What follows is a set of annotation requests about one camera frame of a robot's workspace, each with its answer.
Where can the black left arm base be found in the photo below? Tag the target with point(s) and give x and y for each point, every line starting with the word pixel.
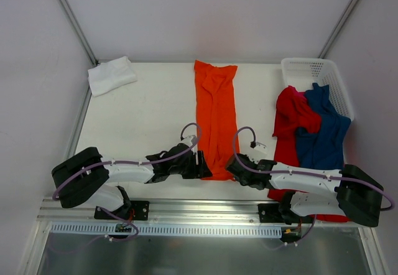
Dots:
pixel 133 210

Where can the blue t shirt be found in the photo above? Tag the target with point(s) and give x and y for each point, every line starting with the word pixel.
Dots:
pixel 324 149

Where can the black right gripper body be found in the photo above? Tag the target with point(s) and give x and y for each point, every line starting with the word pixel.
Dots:
pixel 237 169

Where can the magenta garment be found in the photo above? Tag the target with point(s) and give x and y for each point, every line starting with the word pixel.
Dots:
pixel 301 94

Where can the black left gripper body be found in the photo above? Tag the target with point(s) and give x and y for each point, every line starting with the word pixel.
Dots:
pixel 198 164

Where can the aluminium mounting rail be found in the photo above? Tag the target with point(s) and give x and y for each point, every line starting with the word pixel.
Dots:
pixel 171 211

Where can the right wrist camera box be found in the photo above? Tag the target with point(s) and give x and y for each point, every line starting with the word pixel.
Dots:
pixel 258 152

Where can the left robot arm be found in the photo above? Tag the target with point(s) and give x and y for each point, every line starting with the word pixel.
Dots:
pixel 88 177

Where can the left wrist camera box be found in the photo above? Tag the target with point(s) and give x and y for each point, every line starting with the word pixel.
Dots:
pixel 190 140

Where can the white slotted cable duct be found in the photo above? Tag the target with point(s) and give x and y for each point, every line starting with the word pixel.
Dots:
pixel 91 228

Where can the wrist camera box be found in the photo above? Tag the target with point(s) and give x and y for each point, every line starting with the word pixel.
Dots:
pixel 258 152
pixel 190 140

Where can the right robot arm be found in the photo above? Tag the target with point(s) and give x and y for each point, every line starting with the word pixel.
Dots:
pixel 348 194

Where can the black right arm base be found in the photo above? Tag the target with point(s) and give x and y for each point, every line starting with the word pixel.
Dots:
pixel 276 213

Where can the white plastic basket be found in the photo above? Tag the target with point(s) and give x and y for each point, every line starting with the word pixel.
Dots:
pixel 302 73

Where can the red t shirt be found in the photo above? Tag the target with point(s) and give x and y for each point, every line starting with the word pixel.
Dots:
pixel 292 112

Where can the white folded t shirt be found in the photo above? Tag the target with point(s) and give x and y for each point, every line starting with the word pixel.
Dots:
pixel 111 75

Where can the orange t shirt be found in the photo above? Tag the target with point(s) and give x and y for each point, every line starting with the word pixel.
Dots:
pixel 216 115

